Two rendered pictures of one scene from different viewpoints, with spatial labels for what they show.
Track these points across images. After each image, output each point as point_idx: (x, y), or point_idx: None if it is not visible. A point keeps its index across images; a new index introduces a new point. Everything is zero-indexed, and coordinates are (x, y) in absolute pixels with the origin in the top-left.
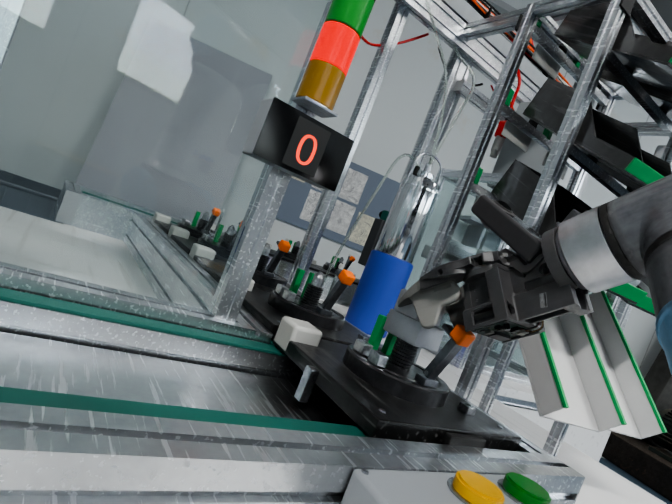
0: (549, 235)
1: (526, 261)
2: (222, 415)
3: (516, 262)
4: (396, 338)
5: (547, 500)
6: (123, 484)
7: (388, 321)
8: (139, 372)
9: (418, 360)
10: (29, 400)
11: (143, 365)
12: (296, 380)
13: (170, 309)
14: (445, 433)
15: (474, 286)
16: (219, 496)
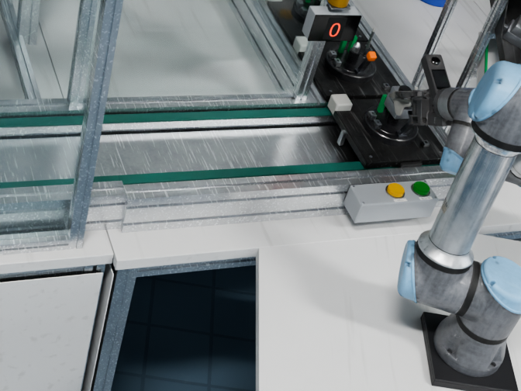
0: (437, 96)
1: (433, 101)
2: (307, 166)
3: (430, 98)
4: None
5: (426, 192)
6: (286, 194)
7: (386, 101)
8: (270, 140)
9: (477, 36)
10: (255, 171)
11: (270, 135)
12: None
13: (275, 102)
14: (400, 163)
15: (415, 102)
16: (309, 194)
